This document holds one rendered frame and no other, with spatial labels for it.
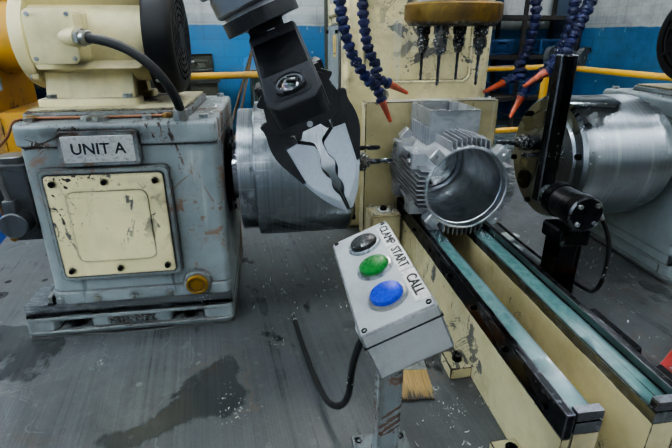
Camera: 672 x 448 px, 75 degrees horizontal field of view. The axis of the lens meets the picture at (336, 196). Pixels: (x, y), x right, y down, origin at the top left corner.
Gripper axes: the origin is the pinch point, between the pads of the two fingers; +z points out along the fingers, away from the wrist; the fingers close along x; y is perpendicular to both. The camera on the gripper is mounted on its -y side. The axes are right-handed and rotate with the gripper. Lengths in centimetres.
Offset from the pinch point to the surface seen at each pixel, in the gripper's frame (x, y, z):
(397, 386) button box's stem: 3.2, -6.3, 19.7
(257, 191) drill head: 12.6, 26.7, 3.4
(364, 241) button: -0.1, -0.6, 5.0
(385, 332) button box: 1.4, -13.5, 6.3
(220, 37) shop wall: 58, 544, -36
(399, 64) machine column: -25, 62, 0
